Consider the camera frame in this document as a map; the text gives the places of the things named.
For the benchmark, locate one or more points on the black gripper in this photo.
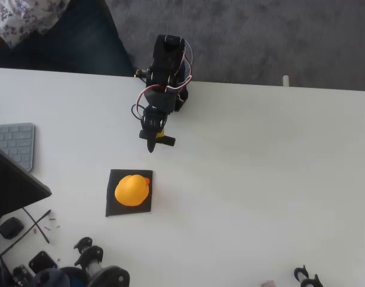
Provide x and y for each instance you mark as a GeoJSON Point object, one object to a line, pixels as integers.
{"type": "Point", "coordinates": [150, 133]}

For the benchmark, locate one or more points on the yellow rubber duck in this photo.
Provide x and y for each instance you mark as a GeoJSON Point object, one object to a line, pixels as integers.
{"type": "Point", "coordinates": [131, 191]}

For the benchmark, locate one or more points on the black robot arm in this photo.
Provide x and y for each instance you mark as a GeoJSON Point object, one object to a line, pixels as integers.
{"type": "Point", "coordinates": [164, 59]}

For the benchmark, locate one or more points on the black cardboard square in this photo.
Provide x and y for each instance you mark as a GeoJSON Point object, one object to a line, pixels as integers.
{"type": "Point", "coordinates": [141, 211]}

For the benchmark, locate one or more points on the person in floral shirt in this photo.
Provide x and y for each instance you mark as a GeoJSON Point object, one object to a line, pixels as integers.
{"type": "Point", "coordinates": [80, 45]}

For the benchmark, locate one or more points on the black zip tie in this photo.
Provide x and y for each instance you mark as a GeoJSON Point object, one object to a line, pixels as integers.
{"type": "Point", "coordinates": [47, 213]}

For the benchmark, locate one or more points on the grey keyboard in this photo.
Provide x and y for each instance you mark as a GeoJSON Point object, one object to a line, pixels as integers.
{"type": "Point", "coordinates": [12, 143]}

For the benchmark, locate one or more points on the black laptop screen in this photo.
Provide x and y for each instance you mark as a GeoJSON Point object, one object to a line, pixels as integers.
{"type": "Point", "coordinates": [12, 185]}

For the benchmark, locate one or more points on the blue stand on black disc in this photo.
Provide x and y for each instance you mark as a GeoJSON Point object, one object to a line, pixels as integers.
{"type": "Point", "coordinates": [76, 279]}

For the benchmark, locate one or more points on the small black pouch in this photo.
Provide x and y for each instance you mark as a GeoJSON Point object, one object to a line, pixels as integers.
{"type": "Point", "coordinates": [10, 228]}

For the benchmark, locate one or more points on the dark blue round cap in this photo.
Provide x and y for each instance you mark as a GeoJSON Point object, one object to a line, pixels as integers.
{"type": "Point", "coordinates": [49, 278]}

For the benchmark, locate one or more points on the white floral shirt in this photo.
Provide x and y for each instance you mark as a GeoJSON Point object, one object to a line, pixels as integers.
{"type": "Point", "coordinates": [27, 18]}

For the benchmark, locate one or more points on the black circuit module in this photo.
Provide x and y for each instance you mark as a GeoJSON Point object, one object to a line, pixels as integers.
{"type": "Point", "coordinates": [21, 275]}

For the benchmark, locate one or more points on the black hooked clamp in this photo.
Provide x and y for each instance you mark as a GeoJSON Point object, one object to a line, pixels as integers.
{"type": "Point", "coordinates": [307, 279]}

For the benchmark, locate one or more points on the yellow camera bracket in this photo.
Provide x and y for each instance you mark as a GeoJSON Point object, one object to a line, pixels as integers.
{"type": "Point", "coordinates": [160, 133]}

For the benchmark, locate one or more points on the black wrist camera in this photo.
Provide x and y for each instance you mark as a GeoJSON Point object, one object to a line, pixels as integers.
{"type": "Point", "coordinates": [168, 141]}

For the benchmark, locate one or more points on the white post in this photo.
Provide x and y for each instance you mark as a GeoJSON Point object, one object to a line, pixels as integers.
{"type": "Point", "coordinates": [285, 80]}

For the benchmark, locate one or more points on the black square mount plate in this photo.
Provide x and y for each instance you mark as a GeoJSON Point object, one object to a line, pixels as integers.
{"type": "Point", "coordinates": [42, 262]}

